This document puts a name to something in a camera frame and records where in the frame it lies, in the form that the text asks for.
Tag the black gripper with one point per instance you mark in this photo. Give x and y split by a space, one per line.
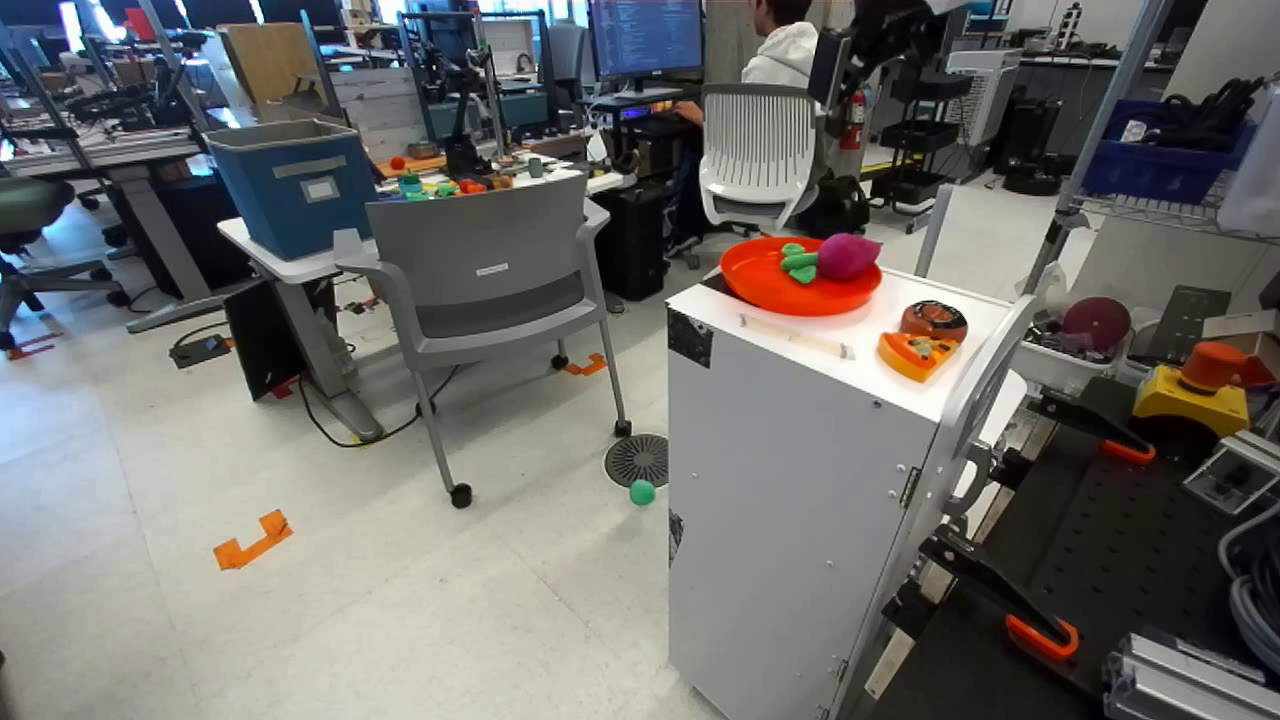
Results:
895 24

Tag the round green plushie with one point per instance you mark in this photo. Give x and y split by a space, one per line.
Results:
640 494

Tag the magenta plushie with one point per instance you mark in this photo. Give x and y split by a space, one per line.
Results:
846 257

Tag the orange plate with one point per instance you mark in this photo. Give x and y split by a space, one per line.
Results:
784 286

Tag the red fire extinguisher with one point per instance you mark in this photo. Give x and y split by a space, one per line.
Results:
858 128

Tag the person in white hoodie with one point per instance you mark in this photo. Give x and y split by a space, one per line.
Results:
783 61

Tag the black equipment cart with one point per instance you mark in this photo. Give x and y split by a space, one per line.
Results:
920 132

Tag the black backpack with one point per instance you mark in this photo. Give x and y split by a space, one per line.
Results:
833 205

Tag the small green plush leaf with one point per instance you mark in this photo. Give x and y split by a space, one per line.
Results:
803 266

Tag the computer monitor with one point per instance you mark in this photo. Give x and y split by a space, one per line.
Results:
645 36

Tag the grey metal pole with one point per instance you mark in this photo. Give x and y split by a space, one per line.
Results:
1103 132

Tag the toy chocolate donut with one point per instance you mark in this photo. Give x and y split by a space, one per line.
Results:
933 320

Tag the black computer tower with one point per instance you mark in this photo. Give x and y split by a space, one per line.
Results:
634 243

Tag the toy orange pizza slice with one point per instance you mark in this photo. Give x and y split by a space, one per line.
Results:
919 356

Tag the blue plastic crate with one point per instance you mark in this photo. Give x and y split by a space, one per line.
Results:
1161 160

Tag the dark round toy disc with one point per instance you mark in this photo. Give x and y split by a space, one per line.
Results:
1096 325

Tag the black stand on desk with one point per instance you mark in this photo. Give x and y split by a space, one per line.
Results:
463 106

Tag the grey plastic chair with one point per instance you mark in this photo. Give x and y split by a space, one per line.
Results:
483 263

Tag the dark round floor base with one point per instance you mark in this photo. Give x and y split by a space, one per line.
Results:
637 457

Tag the white toy kitchen cabinet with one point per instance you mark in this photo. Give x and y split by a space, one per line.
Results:
784 504

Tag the black orange clamp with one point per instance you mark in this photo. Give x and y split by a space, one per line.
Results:
1003 602
1095 434

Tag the yellow emergency stop button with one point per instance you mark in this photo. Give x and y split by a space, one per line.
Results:
1186 387

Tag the blue storage bin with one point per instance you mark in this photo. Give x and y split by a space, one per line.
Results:
294 184

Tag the cardboard box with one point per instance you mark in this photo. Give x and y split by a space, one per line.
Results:
275 66

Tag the white desk with toys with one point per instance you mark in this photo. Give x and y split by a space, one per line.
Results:
275 266

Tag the black box under desk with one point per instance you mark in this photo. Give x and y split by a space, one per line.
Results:
261 343

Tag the black floor power strip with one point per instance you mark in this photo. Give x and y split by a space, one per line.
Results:
200 349

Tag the grey desk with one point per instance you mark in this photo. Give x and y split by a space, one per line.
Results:
95 154

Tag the black office chair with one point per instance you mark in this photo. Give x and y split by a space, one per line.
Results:
27 213

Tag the grey metal bracket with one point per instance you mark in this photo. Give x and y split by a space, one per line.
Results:
1191 320

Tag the aluminium extrusion rail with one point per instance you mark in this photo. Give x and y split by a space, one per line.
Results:
1186 683

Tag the orange floor bracket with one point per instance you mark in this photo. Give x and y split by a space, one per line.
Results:
250 543

